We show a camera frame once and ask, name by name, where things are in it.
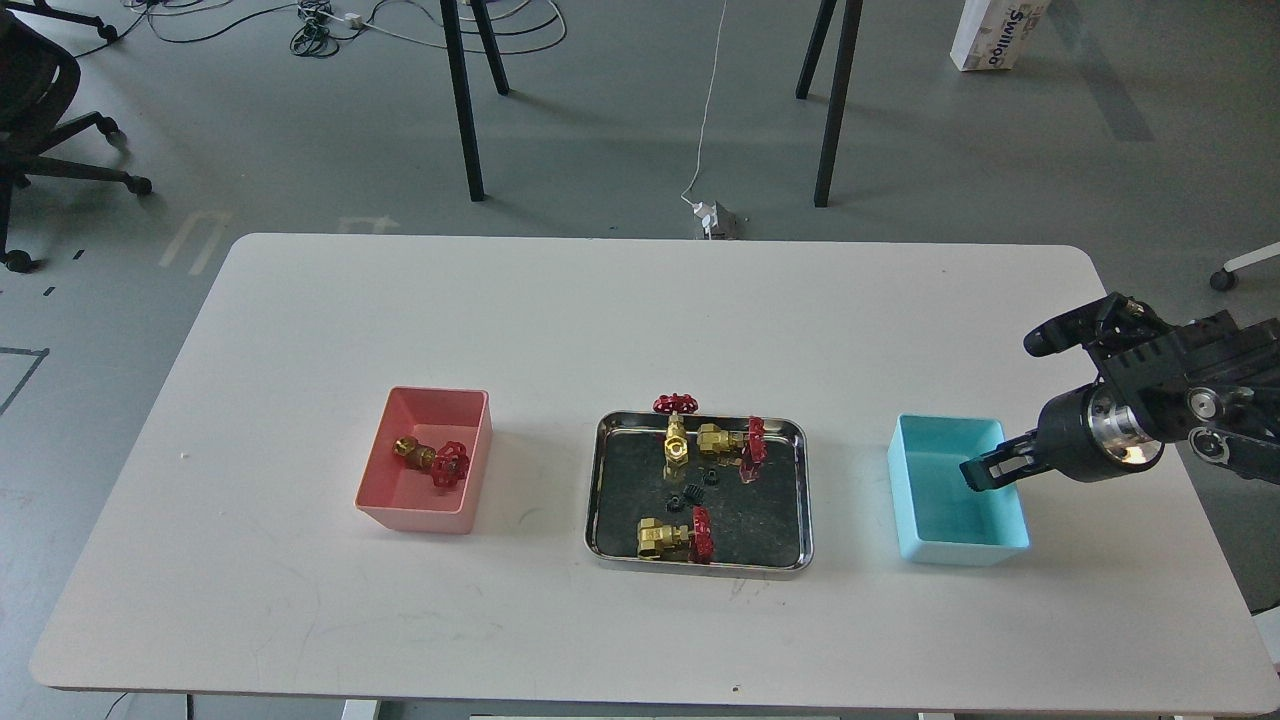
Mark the light blue plastic box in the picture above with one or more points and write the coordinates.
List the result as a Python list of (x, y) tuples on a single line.
[(939, 519)]

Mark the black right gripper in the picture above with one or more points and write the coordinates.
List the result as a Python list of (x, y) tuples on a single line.
[(1087, 434)]

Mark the brass valve at tray bottom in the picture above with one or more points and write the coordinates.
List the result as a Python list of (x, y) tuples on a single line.
[(656, 539)]

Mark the upright brass valve red handwheel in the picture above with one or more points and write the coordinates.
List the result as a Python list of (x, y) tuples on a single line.
[(675, 445)]

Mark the black office chair left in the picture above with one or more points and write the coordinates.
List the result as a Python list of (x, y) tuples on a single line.
[(39, 79)]

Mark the black table leg right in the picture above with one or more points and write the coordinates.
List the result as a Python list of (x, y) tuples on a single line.
[(841, 79)]

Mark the brass valve red handwheel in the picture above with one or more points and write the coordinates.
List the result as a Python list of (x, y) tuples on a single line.
[(445, 466), (675, 445)]

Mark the black cable bundle floor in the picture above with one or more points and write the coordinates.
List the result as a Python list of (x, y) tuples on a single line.
[(322, 33)]

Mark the black table leg left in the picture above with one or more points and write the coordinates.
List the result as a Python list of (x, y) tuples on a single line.
[(455, 49)]

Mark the office chair base right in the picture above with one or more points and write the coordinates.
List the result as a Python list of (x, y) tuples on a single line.
[(1226, 278)]

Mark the black table leg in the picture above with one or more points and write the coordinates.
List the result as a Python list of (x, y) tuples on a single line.
[(455, 49), (841, 79)]

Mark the floor power socket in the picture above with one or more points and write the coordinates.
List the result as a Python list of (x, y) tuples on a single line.
[(716, 221)]

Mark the brass valve by tray right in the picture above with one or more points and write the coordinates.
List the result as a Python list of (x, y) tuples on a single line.
[(744, 449)]

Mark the white cardboard box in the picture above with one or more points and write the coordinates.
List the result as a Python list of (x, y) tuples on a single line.
[(991, 35)]

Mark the stainless steel tray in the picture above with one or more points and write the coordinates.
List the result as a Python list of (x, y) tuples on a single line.
[(761, 526)]

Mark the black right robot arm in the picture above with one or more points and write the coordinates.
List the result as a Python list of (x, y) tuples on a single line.
[(1209, 383)]

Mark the pink plastic box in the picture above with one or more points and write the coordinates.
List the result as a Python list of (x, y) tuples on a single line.
[(400, 498)]

